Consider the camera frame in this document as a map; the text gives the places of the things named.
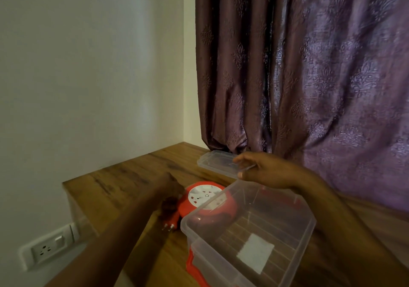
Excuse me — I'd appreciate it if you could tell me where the purple patterned curtain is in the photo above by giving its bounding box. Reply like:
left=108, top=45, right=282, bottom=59
left=195, top=0, right=409, bottom=212

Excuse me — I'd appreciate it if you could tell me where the person's right hand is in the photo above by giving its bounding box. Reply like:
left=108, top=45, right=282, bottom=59
left=232, top=152, right=306, bottom=191

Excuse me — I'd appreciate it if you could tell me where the clear plastic box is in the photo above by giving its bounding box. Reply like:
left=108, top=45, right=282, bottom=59
left=180, top=179, right=317, bottom=287

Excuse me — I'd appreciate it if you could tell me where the orange extension cord reel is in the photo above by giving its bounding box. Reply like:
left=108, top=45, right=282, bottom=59
left=176, top=181, right=239, bottom=230

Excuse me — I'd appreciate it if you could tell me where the orange power cord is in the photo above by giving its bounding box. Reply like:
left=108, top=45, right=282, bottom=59
left=161, top=208, right=180, bottom=233

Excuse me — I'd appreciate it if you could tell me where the person's left forearm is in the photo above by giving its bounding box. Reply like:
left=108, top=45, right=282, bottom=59
left=44, top=186, right=167, bottom=287

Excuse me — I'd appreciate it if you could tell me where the person's right forearm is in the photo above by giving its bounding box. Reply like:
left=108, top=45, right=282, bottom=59
left=294, top=167, right=409, bottom=287

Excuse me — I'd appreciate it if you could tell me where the white wall socket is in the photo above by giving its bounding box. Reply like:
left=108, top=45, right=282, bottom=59
left=18, top=222, right=81, bottom=271

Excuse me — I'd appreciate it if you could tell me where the person's left hand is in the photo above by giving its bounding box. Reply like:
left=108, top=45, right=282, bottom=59
left=153, top=172, right=186, bottom=222

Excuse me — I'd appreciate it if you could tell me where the clear plastic lid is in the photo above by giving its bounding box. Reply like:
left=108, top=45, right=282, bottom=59
left=196, top=150, right=257, bottom=180

